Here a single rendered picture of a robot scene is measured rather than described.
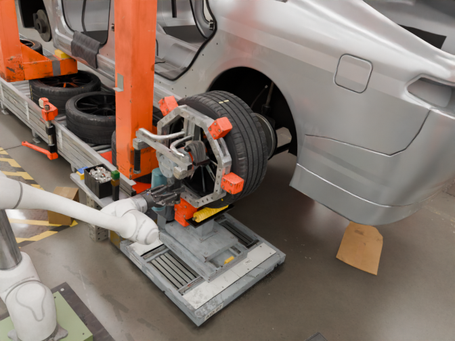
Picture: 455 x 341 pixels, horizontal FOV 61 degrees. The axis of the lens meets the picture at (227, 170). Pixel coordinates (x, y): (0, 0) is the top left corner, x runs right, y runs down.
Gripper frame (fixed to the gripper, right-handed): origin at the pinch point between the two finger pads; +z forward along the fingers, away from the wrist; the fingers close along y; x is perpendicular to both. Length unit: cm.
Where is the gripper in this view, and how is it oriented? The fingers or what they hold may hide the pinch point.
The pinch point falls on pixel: (177, 188)
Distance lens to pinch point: 194.3
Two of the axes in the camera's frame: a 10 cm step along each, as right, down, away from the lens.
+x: 1.3, -8.5, -5.2
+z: 6.9, -3.0, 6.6
